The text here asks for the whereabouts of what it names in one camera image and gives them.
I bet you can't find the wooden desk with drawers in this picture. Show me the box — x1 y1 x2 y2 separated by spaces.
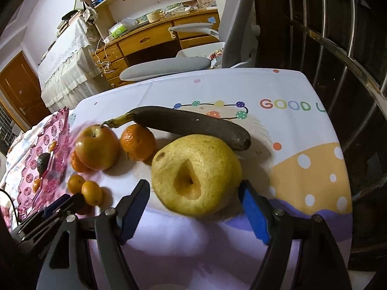
93 10 220 88

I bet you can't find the cartoon printed tablecloth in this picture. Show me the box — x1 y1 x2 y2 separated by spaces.
69 68 352 289

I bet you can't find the pink plastic fruit bowl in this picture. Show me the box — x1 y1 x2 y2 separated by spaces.
17 107 69 220

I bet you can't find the white charger cable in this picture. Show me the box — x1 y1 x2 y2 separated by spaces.
93 35 114 75

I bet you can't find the brown small fruit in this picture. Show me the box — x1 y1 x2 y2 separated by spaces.
77 203 95 215

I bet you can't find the yellow pear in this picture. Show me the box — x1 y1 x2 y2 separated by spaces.
151 134 242 217

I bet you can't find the small yellow orange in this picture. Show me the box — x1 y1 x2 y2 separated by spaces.
81 181 103 206
67 174 85 195

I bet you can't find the metal window grille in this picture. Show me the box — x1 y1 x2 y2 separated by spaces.
255 0 386 190

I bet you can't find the green tissue pack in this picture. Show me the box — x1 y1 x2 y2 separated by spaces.
108 22 127 38

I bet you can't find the brown wooden door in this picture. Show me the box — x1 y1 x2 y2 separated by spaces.
1 51 51 132

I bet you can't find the orange mandarin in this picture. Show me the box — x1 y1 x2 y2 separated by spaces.
70 151 90 173
49 140 57 152
120 124 156 161
32 177 42 193

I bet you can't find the lace covered cabinet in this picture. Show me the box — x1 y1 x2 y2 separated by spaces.
37 16 110 113

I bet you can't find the dark overripe banana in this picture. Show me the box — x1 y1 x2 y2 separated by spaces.
101 106 251 151

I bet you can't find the dark green avocado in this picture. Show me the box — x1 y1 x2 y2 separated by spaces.
37 152 51 176

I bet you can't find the white tray on chair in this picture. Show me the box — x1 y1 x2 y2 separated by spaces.
177 42 224 69

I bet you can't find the grey office chair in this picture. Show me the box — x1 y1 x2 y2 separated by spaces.
119 0 260 82

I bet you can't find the black cable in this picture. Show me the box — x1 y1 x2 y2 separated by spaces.
0 187 21 225

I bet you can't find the red yellow apple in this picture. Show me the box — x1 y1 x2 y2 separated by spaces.
75 124 121 171

